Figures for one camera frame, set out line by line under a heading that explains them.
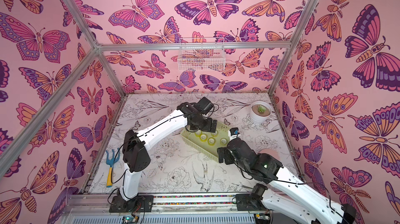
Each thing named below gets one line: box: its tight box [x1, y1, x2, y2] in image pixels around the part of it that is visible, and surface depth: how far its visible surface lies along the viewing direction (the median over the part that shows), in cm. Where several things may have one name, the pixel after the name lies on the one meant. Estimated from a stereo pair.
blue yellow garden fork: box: [105, 147, 120, 189], surface depth 89 cm
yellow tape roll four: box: [200, 133, 208, 142], surface depth 97 cm
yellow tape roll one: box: [219, 137, 228, 146], surface depth 95 cm
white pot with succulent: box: [250, 101, 273, 125], surface depth 99 cm
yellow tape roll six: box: [207, 137, 217, 146], surface depth 96 cm
